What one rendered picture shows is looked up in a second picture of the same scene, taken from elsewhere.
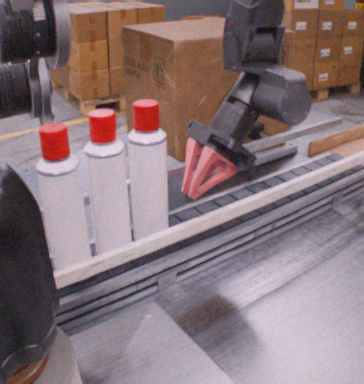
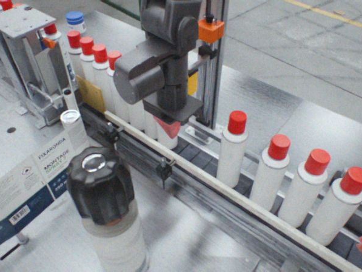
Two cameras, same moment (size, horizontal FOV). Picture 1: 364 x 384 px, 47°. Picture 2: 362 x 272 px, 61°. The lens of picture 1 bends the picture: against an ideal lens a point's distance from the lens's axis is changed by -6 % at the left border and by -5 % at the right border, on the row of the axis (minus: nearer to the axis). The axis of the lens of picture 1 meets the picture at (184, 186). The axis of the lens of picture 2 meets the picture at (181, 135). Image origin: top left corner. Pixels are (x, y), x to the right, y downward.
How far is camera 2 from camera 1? 33 cm
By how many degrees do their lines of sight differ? 60
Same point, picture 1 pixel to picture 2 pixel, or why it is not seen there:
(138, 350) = (217, 263)
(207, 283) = not seen: outside the picture
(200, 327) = not seen: outside the picture
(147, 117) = (347, 183)
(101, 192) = (291, 189)
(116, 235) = (287, 214)
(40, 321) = (94, 218)
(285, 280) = not seen: outside the picture
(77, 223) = (264, 189)
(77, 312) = (237, 219)
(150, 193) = (322, 218)
